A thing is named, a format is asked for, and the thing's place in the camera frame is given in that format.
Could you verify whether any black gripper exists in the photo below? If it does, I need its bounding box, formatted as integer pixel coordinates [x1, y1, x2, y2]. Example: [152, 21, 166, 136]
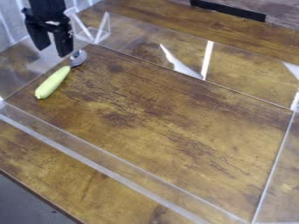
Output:
[21, 0, 73, 58]

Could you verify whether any green handled metal spoon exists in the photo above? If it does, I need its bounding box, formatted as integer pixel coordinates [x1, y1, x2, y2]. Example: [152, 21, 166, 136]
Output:
[33, 50, 88, 100]

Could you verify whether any black bar on table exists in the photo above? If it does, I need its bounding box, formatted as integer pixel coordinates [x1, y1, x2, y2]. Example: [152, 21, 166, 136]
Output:
[189, 0, 266, 22]

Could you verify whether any clear acrylic enclosure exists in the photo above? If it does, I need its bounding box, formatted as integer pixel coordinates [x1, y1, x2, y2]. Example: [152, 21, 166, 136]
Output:
[0, 0, 299, 224]

